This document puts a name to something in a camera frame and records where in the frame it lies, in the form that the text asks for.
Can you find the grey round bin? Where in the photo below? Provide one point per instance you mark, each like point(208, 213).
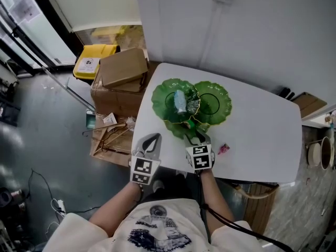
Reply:
point(5, 196)

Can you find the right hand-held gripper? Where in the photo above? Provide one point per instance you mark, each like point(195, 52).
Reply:
point(200, 159)

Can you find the paper notice on glass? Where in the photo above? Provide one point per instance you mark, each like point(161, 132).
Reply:
point(25, 6)

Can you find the black devices by wall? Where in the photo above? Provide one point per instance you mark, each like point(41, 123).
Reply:
point(286, 94)

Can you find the person's right white shoe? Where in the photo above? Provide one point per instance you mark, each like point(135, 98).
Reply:
point(181, 173)

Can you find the person's white printed shirt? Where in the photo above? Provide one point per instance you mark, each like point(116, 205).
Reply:
point(162, 232)

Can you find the plush toys on counter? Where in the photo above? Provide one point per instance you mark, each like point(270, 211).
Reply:
point(332, 118)

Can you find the pink small packet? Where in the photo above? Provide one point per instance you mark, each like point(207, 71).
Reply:
point(224, 149)

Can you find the flat cardboard box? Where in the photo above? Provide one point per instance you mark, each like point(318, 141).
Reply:
point(123, 67)

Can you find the small beige round basket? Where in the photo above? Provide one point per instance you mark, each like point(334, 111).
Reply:
point(314, 155)

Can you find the yellow plastic bin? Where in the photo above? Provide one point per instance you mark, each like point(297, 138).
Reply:
point(86, 62)

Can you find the person's left forearm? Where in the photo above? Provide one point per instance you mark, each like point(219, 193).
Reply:
point(115, 209)

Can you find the person's left white shoe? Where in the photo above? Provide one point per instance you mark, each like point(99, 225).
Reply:
point(158, 186)

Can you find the wooden clothes hangers bundle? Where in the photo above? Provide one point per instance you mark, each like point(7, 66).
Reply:
point(107, 138)

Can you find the large cardboard box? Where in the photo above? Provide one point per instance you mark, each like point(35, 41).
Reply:
point(115, 101)

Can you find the person's white shoe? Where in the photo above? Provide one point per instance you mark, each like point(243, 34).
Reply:
point(181, 173)
point(158, 186)

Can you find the green three-tier glass dish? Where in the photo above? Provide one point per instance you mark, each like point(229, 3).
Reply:
point(215, 104)

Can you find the wooden chair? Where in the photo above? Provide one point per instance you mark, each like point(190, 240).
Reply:
point(257, 193)

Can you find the beige round tub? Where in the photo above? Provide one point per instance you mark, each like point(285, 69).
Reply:
point(326, 153)

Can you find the metal pole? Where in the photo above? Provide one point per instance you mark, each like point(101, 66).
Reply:
point(68, 88)

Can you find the green small packet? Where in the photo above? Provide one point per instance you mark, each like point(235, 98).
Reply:
point(189, 125)

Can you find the white power strip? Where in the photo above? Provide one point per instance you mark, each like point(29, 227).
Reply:
point(60, 206)

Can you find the light blue small packet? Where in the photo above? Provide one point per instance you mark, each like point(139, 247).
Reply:
point(180, 101)

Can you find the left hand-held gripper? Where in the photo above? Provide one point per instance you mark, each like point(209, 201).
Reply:
point(143, 169)

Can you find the grey-green dustpan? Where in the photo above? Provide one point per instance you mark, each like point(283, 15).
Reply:
point(90, 119)

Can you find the leaning cardboard sheet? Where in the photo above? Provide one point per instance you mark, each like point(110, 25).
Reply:
point(309, 105)

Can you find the white paper tag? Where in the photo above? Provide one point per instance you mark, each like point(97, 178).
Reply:
point(109, 119)

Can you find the person's right forearm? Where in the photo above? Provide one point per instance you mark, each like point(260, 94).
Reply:
point(216, 206)

